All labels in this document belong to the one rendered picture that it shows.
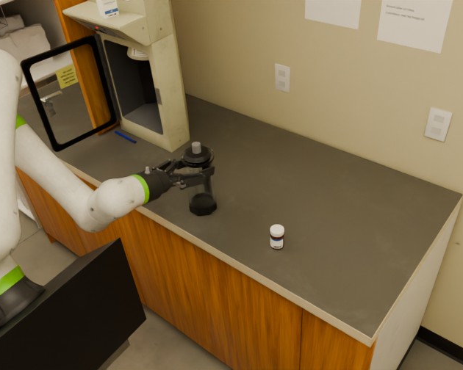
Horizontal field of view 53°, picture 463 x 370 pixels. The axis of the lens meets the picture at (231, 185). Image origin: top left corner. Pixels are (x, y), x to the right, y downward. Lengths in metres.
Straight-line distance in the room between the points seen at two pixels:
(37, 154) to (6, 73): 0.25
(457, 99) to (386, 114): 0.25
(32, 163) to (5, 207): 0.30
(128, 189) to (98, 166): 0.69
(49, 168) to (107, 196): 0.20
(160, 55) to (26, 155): 0.64
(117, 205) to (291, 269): 0.56
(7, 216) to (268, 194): 0.93
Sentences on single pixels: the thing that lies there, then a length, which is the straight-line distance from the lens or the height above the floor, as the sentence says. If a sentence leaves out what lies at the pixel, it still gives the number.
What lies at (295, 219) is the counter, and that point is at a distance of 1.59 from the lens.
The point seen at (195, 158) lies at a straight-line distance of 1.48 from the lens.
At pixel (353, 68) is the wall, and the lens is 1.77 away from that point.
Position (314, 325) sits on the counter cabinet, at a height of 0.80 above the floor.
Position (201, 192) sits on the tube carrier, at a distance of 1.56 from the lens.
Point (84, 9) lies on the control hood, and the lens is 1.84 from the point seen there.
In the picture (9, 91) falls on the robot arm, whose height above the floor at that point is 1.56.
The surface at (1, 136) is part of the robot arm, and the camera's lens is 1.18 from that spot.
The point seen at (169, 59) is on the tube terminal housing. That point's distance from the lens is 1.79.
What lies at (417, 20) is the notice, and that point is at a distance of 1.61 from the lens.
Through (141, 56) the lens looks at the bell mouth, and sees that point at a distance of 1.84.
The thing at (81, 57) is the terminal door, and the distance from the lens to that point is 1.94.
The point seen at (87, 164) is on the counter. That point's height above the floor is 0.94.
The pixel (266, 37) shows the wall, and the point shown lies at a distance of 1.93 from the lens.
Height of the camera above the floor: 2.06
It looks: 40 degrees down
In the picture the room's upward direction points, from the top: 5 degrees counter-clockwise
